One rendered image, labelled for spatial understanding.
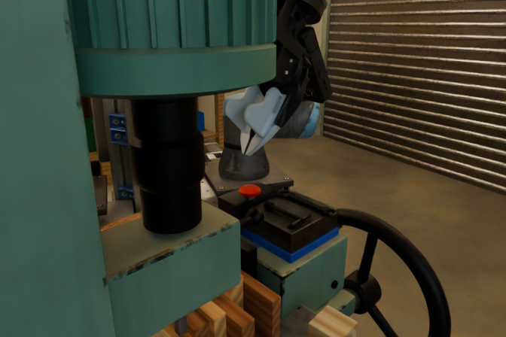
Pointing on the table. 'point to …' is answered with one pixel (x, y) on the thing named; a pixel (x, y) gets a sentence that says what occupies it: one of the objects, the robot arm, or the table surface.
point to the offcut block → (332, 324)
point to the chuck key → (287, 213)
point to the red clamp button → (249, 190)
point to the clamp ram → (248, 257)
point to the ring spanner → (308, 203)
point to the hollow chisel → (181, 326)
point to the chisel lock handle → (253, 217)
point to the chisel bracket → (169, 270)
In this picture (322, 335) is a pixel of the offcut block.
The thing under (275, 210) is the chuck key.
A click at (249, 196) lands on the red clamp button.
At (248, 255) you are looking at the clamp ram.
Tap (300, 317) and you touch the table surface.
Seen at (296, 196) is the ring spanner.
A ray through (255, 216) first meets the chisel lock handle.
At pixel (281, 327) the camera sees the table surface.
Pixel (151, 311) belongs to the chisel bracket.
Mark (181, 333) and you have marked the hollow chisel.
